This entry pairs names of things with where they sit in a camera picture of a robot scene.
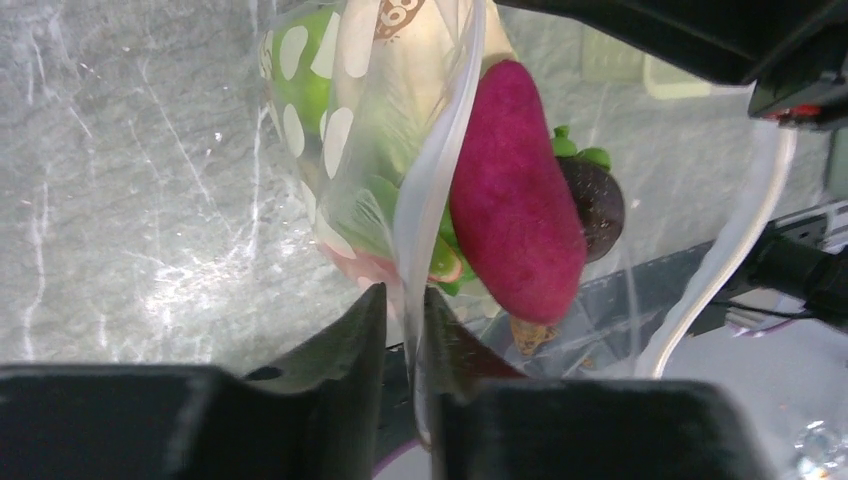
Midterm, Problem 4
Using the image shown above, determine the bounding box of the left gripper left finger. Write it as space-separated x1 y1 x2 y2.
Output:
1 284 387 479

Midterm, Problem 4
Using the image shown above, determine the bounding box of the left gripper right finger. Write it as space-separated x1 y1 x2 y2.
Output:
423 289 773 479

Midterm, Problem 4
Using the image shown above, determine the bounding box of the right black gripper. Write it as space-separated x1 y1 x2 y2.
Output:
510 0 847 131

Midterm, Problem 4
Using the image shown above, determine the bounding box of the green perforated plastic basket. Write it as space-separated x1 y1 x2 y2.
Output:
580 26 754 100

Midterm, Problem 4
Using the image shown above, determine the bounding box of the dark red sweet potato toy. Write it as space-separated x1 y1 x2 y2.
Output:
449 60 587 326

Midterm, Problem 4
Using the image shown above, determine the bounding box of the green grapes toy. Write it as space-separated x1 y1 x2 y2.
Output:
551 125 626 263

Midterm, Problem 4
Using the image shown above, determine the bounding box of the clear polka dot zip bag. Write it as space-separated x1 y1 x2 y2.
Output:
256 0 800 445

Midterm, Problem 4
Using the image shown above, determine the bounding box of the green cabbage toy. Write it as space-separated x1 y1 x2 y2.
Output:
264 0 518 299

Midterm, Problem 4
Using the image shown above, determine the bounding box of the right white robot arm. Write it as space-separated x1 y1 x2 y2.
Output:
498 1 847 335

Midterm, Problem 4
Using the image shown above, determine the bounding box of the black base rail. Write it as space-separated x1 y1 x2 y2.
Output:
463 198 848 362

